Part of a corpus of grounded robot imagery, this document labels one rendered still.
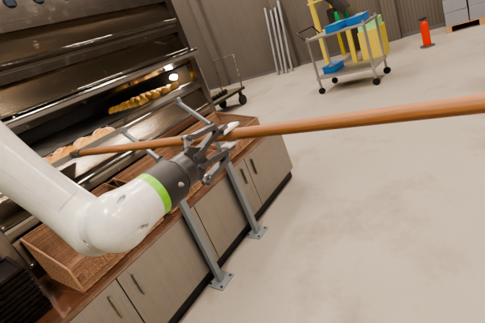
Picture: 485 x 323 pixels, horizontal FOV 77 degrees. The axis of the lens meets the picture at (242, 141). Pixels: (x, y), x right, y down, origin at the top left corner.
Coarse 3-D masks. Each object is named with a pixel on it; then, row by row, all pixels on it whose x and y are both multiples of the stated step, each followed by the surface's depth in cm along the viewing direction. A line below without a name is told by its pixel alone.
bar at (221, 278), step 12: (204, 120) 210; (216, 144) 213; (156, 156) 176; (228, 168) 218; (240, 192) 224; (180, 204) 183; (192, 216) 188; (252, 216) 232; (192, 228) 189; (252, 228) 236; (264, 228) 238; (204, 240) 194; (204, 252) 195; (216, 264) 200; (216, 276) 202; (228, 276) 205; (216, 288) 199
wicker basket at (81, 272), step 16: (96, 192) 200; (32, 240) 170; (48, 240) 174; (48, 256) 151; (64, 256) 177; (80, 256) 181; (112, 256) 159; (48, 272) 168; (64, 272) 147; (80, 272) 146; (96, 272) 151; (80, 288) 145
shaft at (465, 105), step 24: (480, 96) 45; (288, 120) 68; (312, 120) 63; (336, 120) 59; (360, 120) 56; (384, 120) 54; (408, 120) 52; (120, 144) 114; (144, 144) 102; (168, 144) 94; (192, 144) 89
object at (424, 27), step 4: (420, 20) 543; (424, 24) 542; (420, 28) 552; (424, 28) 544; (428, 28) 544; (424, 32) 547; (428, 32) 546; (424, 36) 550; (428, 36) 548; (424, 40) 553; (428, 40) 550; (424, 44) 556; (428, 44) 553; (432, 44) 551; (420, 48) 568
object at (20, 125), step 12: (180, 60) 250; (144, 72) 223; (156, 72) 240; (120, 84) 208; (132, 84) 232; (84, 96) 189; (96, 96) 200; (60, 108) 177; (72, 108) 194; (24, 120) 163; (36, 120) 172; (48, 120) 189
